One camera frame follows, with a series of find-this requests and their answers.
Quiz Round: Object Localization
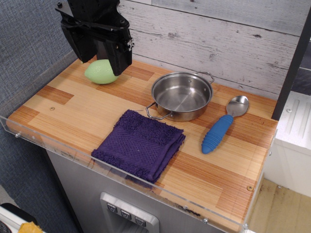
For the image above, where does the black vertical post right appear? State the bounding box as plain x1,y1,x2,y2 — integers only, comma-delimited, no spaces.
271,9,311,120

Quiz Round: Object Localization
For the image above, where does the purple cloth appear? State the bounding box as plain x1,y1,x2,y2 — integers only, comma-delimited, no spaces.
91,110,185,183

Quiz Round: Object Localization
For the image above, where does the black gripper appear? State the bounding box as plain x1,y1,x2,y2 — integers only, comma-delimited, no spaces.
55,0,134,76

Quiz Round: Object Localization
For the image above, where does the white toy sink counter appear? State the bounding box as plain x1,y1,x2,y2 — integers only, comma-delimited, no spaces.
263,91,311,197

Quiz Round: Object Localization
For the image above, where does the spoon with blue handle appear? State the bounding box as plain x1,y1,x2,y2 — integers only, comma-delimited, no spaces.
201,96,249,154

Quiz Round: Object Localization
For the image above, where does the clear acrylic guard rail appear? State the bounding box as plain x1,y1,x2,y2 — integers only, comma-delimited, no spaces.
1,116,267,233

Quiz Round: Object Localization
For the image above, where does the small stainless steel pot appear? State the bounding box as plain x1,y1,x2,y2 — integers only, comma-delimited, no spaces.
146,71,215,122

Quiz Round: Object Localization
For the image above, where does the grey toy fridge cabinet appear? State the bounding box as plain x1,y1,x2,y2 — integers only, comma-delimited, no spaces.
48,151,247,233

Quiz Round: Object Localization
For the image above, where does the silver dispenser button panel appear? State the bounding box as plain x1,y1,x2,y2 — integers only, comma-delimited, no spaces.
100,192,160,233

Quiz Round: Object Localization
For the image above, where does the yellow tape piece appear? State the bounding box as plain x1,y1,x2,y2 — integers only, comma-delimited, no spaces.
18,222,43,233

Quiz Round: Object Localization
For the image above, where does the green plastic lemon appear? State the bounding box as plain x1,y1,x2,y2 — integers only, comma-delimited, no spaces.
85,59,119,84

